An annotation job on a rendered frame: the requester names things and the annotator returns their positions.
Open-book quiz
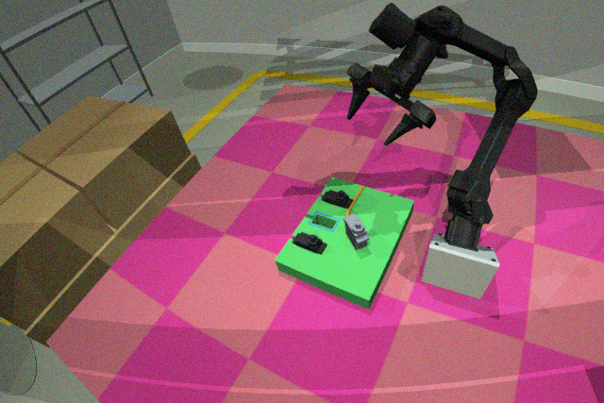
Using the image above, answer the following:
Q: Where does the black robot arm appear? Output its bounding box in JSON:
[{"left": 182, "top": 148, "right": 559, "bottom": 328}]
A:
[{"left": 368, "top": 3, "right": 538, "bottom": 252}]

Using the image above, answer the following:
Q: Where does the grey micro servo with orange cable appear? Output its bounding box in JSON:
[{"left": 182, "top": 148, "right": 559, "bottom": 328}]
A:
[{"left": 343, "top": 185, "right": 370, "bottom": 250}]

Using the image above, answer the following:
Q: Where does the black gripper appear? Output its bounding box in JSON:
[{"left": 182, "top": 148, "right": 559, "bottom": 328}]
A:
[{"left": 346, "top": 56, "right": 436, "bottom": 146}]

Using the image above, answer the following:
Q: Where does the green flat deck plate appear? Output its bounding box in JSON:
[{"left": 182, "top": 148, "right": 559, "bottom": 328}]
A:
[{"left": 275, "top": 177, "right": 414, "bottom": 310}]

